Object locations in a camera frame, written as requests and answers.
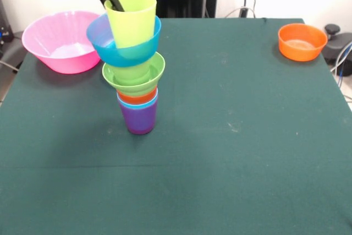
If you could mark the large pink bowl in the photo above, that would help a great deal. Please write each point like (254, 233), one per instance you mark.
(41, 42)

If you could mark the black device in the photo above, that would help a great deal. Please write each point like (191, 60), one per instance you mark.
(5, 34)

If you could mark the blue cup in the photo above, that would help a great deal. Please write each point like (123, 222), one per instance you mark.
(137, 105)

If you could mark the orange bowl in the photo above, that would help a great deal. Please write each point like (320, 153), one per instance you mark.
(301, 53)

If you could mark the purple cup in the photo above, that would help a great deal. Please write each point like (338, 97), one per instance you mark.
(138, 119)

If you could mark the yellow-green cup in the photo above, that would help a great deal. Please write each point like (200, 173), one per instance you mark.
(132, 26)

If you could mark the black plug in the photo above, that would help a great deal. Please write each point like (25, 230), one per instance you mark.
(243, 12)

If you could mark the dark green table cloth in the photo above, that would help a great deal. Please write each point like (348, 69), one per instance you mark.
(176, 177)

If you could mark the blue bowl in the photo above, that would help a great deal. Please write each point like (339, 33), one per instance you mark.
(104, 53)

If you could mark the green bowl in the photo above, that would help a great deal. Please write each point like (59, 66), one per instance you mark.
(134, 87)

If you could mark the orange cup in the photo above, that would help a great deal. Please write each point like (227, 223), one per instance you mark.
(134, 98)

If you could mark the black office chair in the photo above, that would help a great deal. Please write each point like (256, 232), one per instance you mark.
(338, 45)

